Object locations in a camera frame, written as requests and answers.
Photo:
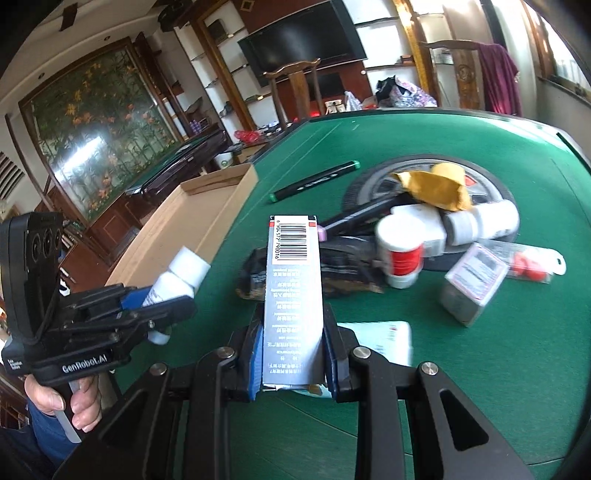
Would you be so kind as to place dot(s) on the wooden chair with cloth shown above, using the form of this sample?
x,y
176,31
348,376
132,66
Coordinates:
x,y
464,55

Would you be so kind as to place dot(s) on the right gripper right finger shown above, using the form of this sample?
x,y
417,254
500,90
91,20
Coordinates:
x,y
451,438

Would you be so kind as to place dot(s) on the yellow crumpled packet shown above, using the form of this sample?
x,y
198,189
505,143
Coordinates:
x,y
443,187

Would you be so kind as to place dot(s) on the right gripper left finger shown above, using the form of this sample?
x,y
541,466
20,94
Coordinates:
x,y
172,423

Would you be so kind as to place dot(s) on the dark folding mahjong table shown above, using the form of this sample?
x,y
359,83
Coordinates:
x,y
182,163

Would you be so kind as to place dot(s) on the clear pack red caps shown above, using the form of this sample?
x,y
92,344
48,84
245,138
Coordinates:
x,y
528,263

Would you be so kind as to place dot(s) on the red plastic bag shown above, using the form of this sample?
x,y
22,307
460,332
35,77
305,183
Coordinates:
x,y
249,137

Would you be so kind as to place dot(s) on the black snack packet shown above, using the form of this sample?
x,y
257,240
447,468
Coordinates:
x,y
349,264

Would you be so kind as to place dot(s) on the pile of clothes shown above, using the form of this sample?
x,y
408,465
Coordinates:
x,y
395,92

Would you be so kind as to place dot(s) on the red label white bottle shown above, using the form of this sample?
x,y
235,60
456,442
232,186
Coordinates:
x,y
400,248

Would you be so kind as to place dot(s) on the white square bottle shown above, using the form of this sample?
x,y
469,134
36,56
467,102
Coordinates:
x,y
431,226

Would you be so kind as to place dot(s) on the floral glass screen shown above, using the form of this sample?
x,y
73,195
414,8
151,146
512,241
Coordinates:
x,y
97,125

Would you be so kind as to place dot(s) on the small white bottle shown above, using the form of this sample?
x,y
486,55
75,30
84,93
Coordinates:
x,y
183,277

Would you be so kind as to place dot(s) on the maroon cloth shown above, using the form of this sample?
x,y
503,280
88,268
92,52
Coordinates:
x,y
499,73

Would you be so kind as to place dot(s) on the black television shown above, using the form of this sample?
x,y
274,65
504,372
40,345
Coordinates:
x,y
324,31

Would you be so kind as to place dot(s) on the green capped black marker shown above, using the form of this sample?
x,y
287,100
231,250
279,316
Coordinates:
x,y
314,180

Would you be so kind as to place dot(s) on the pink capped black marker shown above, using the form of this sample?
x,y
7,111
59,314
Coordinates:
x,y
349,222

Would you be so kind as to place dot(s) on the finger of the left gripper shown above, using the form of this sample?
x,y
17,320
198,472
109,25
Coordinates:
x,y
134,298
157,317

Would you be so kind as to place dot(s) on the tall white medicine box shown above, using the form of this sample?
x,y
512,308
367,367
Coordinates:
x,y
293,318

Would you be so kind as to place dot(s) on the white round bottle lying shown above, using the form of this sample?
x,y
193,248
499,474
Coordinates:
x,y
481,222

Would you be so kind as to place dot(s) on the white purple medicine box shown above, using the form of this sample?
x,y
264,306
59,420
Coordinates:
x,y
471,283

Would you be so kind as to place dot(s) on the person's left hand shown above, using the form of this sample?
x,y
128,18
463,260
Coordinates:
x,y
85,402

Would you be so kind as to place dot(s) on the teal cartoon pouch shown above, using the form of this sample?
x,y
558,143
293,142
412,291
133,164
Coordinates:
x,y
392,339

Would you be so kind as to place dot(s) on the cardboard box tray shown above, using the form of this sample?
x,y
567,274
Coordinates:
x,y
198,215

